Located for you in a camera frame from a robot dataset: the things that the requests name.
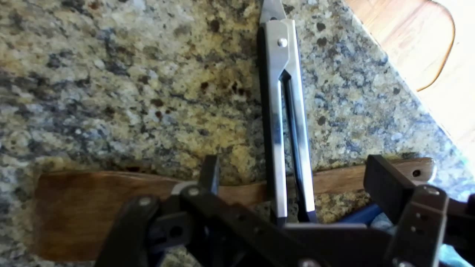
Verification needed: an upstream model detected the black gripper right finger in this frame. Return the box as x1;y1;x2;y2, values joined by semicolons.
362;153;475;267

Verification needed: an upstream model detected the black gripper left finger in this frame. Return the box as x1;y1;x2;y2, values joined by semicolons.
93;155;222;267

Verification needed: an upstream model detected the wooden spatula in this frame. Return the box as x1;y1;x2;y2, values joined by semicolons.
31;156;436;263

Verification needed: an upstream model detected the white spatula with blue handle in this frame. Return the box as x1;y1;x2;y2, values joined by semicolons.
338;202;384;227

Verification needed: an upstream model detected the thin black camera cable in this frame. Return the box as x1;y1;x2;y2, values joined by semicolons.
415;0;458;94

